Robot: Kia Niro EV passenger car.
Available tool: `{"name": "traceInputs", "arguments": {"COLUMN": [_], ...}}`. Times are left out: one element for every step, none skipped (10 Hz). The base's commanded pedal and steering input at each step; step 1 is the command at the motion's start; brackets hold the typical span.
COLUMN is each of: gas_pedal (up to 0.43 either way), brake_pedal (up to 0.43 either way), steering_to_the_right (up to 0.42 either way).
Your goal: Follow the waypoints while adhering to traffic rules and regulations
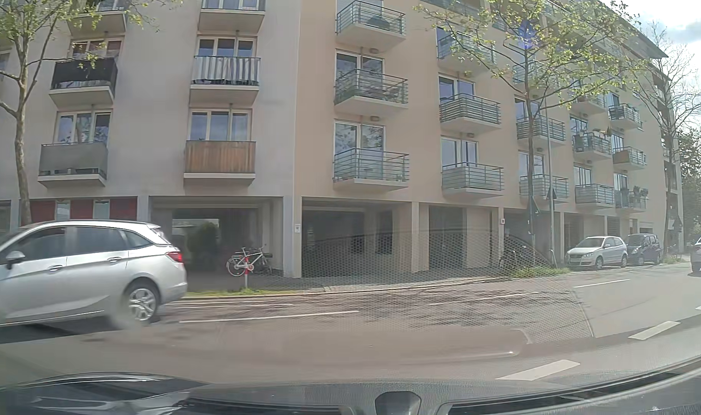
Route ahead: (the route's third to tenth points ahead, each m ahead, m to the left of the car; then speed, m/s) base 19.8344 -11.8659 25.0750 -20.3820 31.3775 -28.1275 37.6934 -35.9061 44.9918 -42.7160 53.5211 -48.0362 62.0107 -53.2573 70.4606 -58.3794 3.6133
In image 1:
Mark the grey pavement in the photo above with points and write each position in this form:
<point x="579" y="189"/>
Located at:
<point x="350" y="281"/>

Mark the beige apartment building with balconies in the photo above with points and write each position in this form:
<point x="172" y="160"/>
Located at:
<point x="304" y="127"/>

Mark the white bicycle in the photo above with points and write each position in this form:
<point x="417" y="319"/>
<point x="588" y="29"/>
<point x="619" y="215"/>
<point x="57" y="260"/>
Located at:
<point x="247" y="261"/>

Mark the grey asphalt road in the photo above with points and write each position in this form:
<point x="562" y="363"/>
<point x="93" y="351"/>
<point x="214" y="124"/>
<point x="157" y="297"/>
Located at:
<point x="385" y="346"/>

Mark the dark bicycle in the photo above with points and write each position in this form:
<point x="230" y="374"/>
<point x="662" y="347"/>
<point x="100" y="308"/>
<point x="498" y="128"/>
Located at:
<point x="515" y="258"/>

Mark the car's own bonnet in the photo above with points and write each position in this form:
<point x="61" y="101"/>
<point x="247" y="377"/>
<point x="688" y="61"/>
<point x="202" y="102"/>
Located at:
<point x="350" y="397"/>

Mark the grass verge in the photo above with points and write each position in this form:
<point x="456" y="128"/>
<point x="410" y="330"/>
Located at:
<point x="538" y="271"/>

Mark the slender leafy tree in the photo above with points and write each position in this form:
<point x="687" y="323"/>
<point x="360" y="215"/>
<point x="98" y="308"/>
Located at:
<point x="549" y="63"/>

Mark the road markings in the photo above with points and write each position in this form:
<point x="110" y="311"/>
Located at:
<point x="538" y="370"/>

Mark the silver small car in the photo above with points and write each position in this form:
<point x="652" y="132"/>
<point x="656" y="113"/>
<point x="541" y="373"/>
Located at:
<point x="597" y="251"/>

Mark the silver estate car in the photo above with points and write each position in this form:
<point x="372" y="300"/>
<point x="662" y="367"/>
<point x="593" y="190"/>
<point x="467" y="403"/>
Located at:
<point x="79" y="271"/>

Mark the dark small car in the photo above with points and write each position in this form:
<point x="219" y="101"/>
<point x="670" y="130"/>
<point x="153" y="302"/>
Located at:
<point x="643" y="248"/>

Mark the bare-branched tree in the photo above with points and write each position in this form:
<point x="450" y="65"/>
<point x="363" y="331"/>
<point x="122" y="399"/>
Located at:
<point x="670" y="115"/>

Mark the tree with pale trunk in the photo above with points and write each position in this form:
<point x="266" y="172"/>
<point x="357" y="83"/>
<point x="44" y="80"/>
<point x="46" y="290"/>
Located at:
<point x="21" y="115"/>

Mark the red and white marker post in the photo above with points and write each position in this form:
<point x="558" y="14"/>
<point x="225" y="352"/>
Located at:
<point x="246" y="275"/>

